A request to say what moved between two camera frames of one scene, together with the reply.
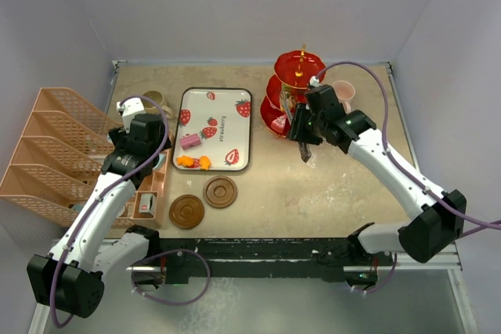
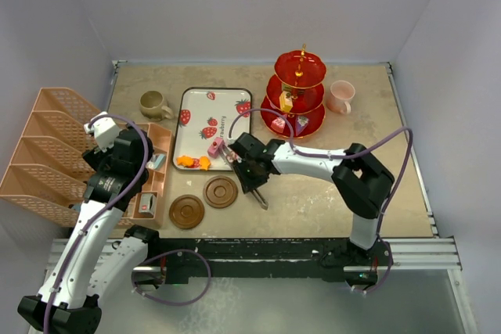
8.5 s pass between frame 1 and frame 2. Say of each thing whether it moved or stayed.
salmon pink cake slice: stayed
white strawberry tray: stayed
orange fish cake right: stayed
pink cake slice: moved
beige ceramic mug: stayed
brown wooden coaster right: stayed
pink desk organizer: stayed
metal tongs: moved
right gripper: moved
